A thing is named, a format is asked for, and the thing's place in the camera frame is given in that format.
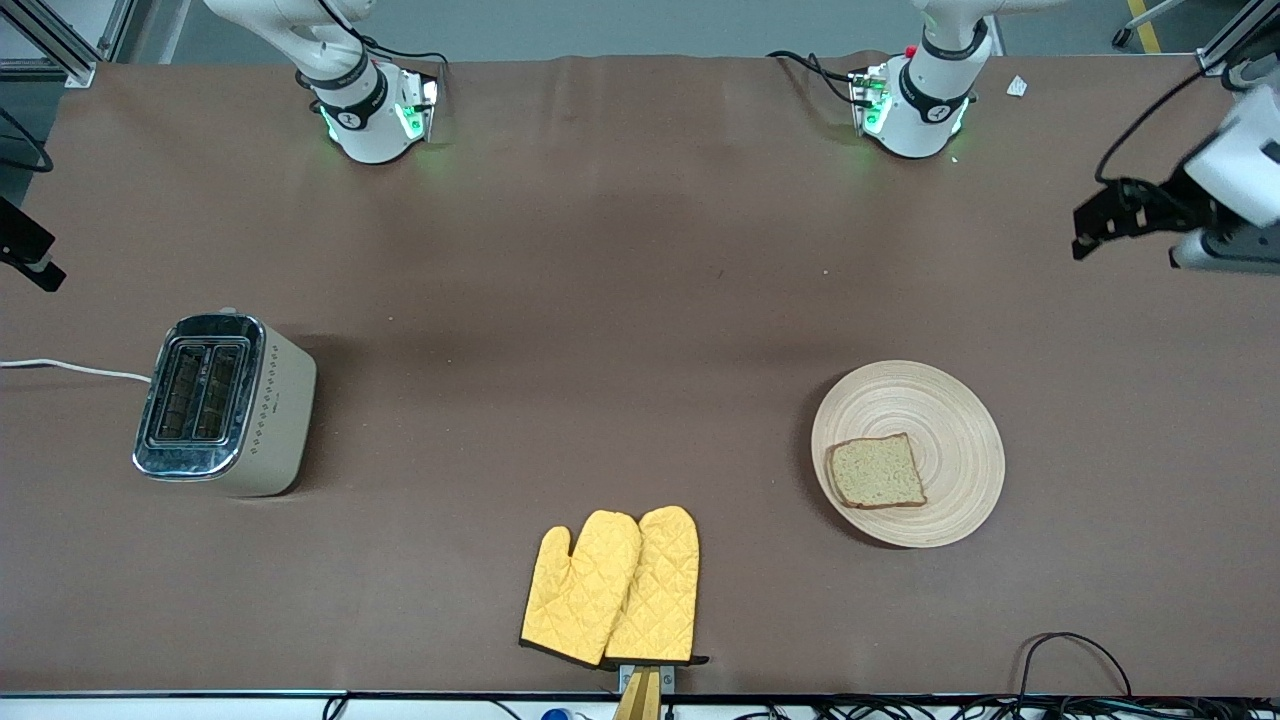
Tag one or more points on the round wooden plate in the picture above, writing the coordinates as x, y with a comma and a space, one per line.
940, 420

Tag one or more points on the aluminium frame post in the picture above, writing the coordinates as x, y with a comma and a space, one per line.
80, 72
1235, 32

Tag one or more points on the small white paper scrap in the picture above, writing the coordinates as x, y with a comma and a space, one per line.
1017, 86

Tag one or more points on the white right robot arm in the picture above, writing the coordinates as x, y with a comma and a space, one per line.
365, 110

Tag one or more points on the beige and chrome toaster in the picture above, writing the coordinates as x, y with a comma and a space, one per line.
270, 420

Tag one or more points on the slice of bread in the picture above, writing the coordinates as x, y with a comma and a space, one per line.
878, 472

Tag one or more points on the small blue object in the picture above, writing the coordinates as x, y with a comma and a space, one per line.
556, 714

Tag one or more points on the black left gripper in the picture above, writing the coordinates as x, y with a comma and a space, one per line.
1166, 203

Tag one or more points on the yellow wooden bar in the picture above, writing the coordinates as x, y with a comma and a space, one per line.
640, 702

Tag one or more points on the chair leg with caster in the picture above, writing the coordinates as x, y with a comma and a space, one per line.
1121, 38

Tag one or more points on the brown table cover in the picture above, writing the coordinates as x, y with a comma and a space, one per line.
600, 250

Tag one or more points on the small metal bracket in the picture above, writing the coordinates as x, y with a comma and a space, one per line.
668, 678

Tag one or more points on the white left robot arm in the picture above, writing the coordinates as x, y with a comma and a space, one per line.
925, 100

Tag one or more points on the yellow quilted oven mitt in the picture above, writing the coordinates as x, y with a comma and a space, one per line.
580, 590
660, 590

